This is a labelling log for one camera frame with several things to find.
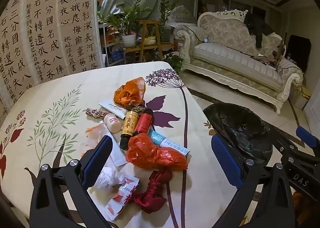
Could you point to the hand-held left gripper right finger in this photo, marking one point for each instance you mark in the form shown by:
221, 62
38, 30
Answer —
225, 160

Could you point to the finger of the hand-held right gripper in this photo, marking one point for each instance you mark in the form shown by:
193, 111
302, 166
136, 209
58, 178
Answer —
308, 138
287, 147

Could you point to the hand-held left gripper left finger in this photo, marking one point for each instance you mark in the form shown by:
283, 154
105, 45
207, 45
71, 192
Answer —
97, 158

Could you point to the plain white tube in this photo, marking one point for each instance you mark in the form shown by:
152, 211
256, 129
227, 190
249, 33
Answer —
118, 153

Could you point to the white tissue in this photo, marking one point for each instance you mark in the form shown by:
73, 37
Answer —
107, 178

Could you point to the orange plastic scrap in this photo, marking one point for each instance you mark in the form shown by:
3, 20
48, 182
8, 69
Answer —
92, 129

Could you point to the bin with black liner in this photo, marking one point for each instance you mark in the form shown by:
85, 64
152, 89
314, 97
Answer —
240, 128

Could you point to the small white bottle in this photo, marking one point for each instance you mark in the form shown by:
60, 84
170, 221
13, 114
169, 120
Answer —
112, 123

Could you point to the red and white packet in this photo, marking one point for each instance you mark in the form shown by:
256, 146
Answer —
120, 196

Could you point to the checked cloth knot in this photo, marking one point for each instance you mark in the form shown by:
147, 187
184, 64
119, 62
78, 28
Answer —
96, 114

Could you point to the yellow label dark bottle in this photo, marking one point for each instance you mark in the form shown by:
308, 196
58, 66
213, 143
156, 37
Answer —
129, 125

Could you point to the red plastic bag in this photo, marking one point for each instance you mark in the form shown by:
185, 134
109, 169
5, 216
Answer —
150, 154

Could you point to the white tube with dark print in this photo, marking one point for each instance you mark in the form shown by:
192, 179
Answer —
110, 105

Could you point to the red label dark bottle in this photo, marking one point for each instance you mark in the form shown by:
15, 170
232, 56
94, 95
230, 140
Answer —
143, 123

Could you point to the red satin cloth knot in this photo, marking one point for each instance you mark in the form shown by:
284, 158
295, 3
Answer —
152, 190

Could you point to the blue and white box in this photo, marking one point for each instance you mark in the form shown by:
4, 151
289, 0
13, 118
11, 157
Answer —
160, 139

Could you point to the orange plastic bag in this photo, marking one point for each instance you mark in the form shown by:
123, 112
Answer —
127, 93

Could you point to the person's right forearm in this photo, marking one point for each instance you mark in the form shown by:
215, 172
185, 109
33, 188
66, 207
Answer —
300, 200

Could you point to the yellow bag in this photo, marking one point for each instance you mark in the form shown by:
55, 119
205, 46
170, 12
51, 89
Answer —
306, 93

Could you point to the black cabinet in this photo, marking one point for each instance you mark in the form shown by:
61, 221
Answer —
298, 53

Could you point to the blue plastic crate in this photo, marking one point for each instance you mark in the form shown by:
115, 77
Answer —
117, 55

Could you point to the cream carved sofa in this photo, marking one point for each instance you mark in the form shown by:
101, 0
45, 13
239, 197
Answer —
225, 53

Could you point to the small leafy floor plant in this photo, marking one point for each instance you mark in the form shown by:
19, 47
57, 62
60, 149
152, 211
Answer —
175, 62

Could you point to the white metal shelf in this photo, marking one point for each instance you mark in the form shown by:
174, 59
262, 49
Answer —
106, 45

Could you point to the green plant in white pot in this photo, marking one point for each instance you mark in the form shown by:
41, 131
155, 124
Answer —
128, 39

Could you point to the black jacket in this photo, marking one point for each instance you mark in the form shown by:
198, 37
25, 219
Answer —
257, 25

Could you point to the small pale planter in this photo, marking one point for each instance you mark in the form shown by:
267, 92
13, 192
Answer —
150, 40

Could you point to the wooden plant stand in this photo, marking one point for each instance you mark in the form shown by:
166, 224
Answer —
145, 33

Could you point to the calligraphy screen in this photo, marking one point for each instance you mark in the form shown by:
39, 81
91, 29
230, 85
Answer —
50, 30

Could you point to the cream patterned armchair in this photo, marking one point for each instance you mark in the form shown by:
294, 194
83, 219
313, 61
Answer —
183, 15

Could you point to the tall plant in dark pot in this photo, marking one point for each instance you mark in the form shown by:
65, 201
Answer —
166, 13

